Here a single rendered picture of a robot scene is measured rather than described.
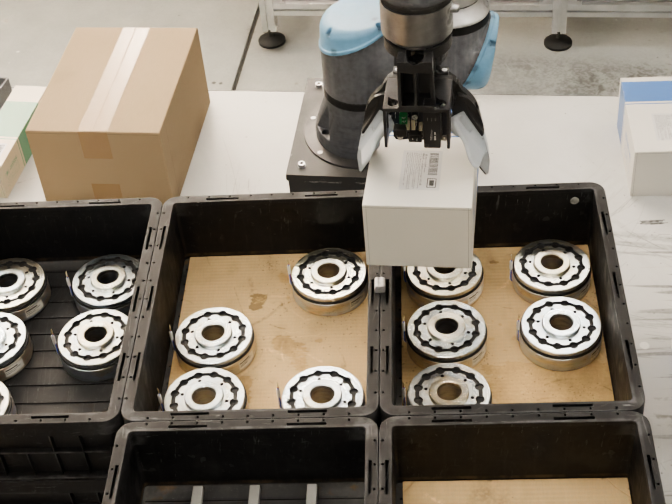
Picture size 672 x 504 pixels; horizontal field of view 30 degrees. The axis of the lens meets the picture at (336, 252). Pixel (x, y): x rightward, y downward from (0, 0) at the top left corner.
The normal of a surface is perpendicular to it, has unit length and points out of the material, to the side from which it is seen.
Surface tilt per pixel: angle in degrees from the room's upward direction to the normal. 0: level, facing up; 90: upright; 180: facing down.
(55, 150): 90
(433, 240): 90
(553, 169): 0
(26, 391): 0
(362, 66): 87
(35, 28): 0
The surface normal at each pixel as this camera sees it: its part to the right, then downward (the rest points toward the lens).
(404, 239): -0.12, 0.68
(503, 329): -0.07, -0.73
